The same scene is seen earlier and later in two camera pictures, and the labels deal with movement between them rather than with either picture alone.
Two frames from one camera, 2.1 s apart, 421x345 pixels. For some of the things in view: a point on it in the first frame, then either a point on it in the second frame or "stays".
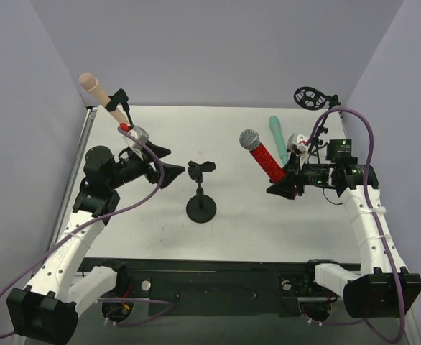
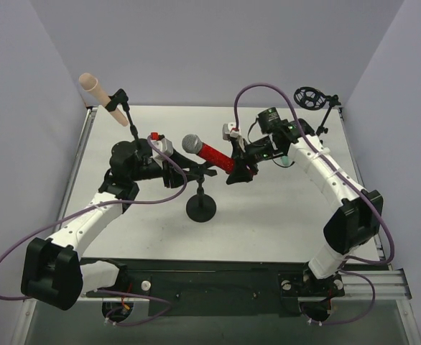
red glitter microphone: x=250 y=140 → x=192 y=144
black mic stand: x=200 y=208 stays
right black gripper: x=294 y=178 → x=242 y=157
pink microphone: x=90 y=84 stays
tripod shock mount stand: x=311 y=98 stays
